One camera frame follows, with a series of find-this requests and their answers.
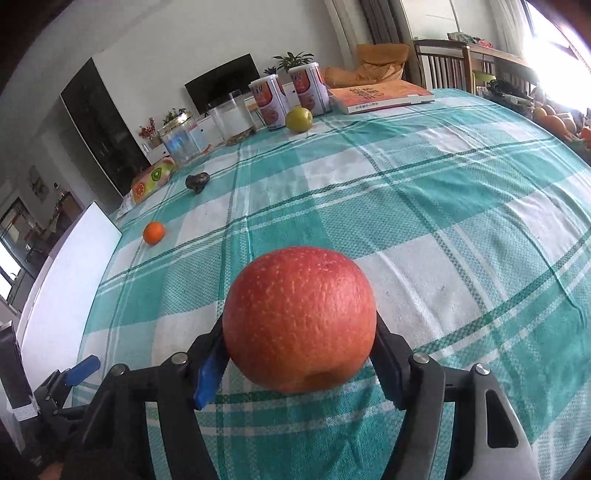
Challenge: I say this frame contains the teal plaid tablecloth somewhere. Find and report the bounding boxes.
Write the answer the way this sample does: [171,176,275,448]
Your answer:
[73,89,590,479]

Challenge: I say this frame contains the red flower vase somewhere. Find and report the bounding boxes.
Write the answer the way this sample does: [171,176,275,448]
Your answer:
[138,117,161,149]

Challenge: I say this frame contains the dark wrinkled fruit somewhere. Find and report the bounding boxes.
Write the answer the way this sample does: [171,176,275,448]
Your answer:
[185,172,211,194]

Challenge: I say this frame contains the red apple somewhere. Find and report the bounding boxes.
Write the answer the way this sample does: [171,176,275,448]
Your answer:
[222,246,377,394]

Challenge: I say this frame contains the small orange mandarin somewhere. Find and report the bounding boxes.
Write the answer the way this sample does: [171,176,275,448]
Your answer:
[142,221,166,246]

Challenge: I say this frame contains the potted green plant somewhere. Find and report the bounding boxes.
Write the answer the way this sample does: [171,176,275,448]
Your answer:
[273,51,315,73]

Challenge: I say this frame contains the clear glass jar gold lid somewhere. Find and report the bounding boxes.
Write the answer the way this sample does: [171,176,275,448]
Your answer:
[158,114,200,166]

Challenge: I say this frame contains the green apple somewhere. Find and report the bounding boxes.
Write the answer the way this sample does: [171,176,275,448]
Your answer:
[286,106,314,134]

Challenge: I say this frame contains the pink can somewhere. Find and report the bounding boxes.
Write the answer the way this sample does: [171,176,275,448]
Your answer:
[288,62,332,117]
[249,74,290,130]

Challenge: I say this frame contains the white storage box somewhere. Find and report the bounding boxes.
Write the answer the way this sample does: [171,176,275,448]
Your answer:
[16,203,121,389]

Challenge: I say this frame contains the right pink can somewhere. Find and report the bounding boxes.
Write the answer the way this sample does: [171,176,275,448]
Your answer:
[288,62,332,117]

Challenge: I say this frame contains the orange lounge chair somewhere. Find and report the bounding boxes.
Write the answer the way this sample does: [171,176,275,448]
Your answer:
[324,43,410,88]

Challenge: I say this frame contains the black television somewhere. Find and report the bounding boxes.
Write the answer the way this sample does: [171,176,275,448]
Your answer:
[184,54,259,114]

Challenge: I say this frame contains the orange book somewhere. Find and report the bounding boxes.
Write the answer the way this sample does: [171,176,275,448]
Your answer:
[329,80,435,115]

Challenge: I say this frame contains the left pink can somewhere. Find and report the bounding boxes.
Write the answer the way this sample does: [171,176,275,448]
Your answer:
[249,74,290,130]

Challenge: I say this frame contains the fruit print pouch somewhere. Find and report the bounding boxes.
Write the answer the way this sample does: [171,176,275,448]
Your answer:
[131,156,178,204]

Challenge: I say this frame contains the clear jar black lid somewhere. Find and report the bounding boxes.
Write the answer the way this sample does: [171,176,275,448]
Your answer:
[207,90,256,146]

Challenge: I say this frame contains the fruit tray on side table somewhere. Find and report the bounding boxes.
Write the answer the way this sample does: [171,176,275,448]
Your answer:
[532,105,590,157]

